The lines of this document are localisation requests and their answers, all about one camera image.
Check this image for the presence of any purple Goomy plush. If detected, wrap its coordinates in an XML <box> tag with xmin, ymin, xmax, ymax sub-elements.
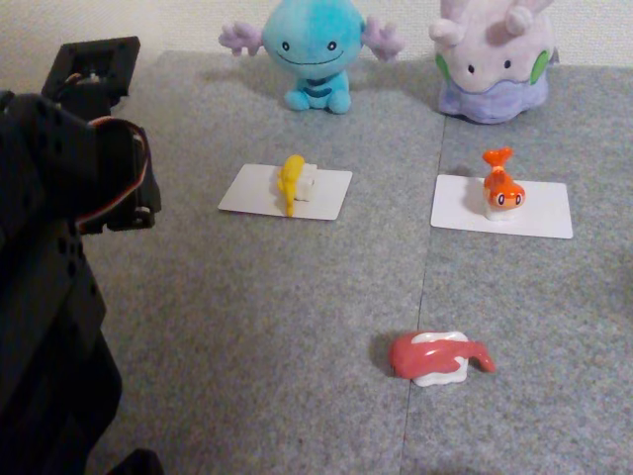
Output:
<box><xmin>427</xmin><ymin>0</ymin><xmax>558</xmax><ymax>125</ymax></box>

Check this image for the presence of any yellow egg sushi toy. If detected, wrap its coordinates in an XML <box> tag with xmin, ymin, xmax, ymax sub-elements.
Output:
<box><xmin>269</xmin><ymin>153</ymin><xmax>317</xmax><ymax>218</ymax></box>

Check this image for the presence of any blue Wooper plush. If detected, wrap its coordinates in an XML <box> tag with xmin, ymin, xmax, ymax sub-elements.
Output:
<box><xmin>218</xmin><ymin>0</ymin><xmax>406</xmax><ymax>114</ymax></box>

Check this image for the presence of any grey carpet tile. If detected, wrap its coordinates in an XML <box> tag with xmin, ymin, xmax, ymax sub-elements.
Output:
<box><xmin>81</xmin><ymin>48</ymin><xmax>449</xmax><ymax>475</ymax></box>
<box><xmin>403</xmin><ymin>61</ymin><xmax>633</xmax><ymax>475</ymax></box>

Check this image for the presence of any striped servo cable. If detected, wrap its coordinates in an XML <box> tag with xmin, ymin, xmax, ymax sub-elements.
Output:
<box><xmin>73</xmin><ymin>116</ymin><xmax>152</xmax><ymax>235</ymax></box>

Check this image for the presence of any red tuna sushi toy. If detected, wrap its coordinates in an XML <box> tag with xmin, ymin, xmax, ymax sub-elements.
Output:
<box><xmin>388</xmin><ymin>330</ymin><xmax>497</xmax><ymax>387</ymax></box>

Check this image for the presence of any white rectangular card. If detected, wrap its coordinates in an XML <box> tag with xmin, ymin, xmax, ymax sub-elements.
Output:
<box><xmin>217</xmin><ymin>162</ymin><xmax>354</xmax><ymax>222</ymax></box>
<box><xmin>429</xmin><ymin>173</ymin><xmax>575</xmax><ymax>240</ymax></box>

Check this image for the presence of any orange shrimp sushi toy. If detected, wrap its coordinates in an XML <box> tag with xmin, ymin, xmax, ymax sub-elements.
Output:
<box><xmin>482</xmin><ymin>146</ymin><xmax>526</xmax><ymax>223</ymax></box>

